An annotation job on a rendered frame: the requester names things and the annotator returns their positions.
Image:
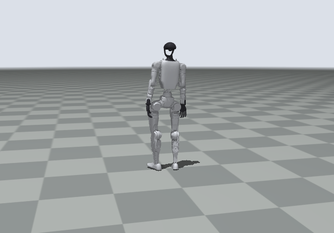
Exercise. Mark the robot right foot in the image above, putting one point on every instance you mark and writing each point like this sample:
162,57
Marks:
174,166

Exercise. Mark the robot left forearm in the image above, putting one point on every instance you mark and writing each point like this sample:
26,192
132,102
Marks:
150,92

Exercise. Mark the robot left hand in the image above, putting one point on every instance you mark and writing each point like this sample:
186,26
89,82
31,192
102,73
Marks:
147,108

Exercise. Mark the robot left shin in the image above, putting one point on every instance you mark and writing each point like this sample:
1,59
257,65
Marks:
155,146

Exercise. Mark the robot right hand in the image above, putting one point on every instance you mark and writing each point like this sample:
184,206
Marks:
183,109

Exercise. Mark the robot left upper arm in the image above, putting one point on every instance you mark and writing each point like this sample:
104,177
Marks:
154,72

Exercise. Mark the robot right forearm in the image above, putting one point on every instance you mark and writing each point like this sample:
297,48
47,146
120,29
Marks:
183,94

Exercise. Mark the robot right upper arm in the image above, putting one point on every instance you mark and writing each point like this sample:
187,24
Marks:
181,83

